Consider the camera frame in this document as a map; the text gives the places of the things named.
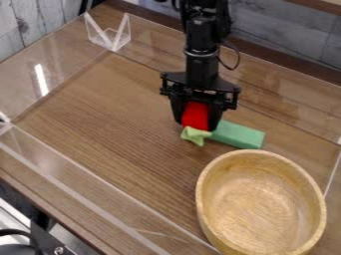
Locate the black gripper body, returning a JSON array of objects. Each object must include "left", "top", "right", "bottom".
[{"left": 160, "top": 49, "right": 240, "bottom": 110}]

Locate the red plush strawberry green leaf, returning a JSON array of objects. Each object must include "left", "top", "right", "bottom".
[{"left": 179, "top": 100, "right": 213, "bottom": 147}]

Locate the black metal stand bracket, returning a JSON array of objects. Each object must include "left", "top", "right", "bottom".
[{"left": 0, "top": 221, "right": 77, "bottom": 255}]

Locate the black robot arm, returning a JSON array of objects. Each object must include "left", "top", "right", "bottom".
[{"left": 160, "top": 0, "right": 240, "bottom": 131}]

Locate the clear acrylic tray wall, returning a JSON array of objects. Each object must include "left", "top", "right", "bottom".
[{"left": 0, "top": 7, "right": 341, "bottom": 255}]

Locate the green foam block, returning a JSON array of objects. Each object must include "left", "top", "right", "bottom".
[{"left": 208, "top": 121, "right": 264, "bottom": 149}]

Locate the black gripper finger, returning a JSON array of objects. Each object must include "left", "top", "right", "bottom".
[
  {"left": 169, "top": 94, "right": 184, "bottom": 123},
  {"left": 207, "top": 101, "right": 224, "bottom": 130}
]

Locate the wooden bowl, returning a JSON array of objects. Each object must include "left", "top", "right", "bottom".
[{"left": 195, "top": 149, "right": 326, "bottom": 255}]

